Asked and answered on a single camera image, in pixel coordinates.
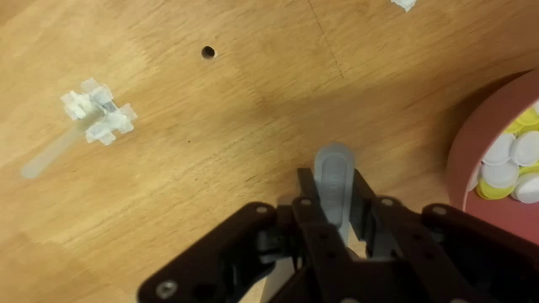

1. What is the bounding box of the small white tape piece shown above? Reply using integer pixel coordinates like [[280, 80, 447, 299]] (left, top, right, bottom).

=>
[[391, 0, 418, 13]]

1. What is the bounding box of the grey measuring cup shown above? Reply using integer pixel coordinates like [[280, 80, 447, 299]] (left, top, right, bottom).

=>
[[312, 143, 357, 227]]

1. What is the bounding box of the pink bowl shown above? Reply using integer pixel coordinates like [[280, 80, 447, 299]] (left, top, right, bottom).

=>
[[445, 68, 539, 245]]

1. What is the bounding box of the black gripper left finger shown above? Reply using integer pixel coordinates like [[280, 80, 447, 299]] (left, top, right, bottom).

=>
[[137, 166, 361, 303]]

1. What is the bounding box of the yellow disc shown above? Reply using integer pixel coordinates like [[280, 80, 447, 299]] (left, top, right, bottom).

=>
[[477, 178, 516, 201], [507, 107, 539, 136]]

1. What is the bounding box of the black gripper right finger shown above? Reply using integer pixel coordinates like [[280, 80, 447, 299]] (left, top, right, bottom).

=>
[[347, 166, 539, 303]]

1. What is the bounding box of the white disc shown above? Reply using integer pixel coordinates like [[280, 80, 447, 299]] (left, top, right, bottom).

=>
[[482, 159, 521, 190], [512, 171, 539, 205], [482, 131, 516, 166], [511, 129, 539, 168]]

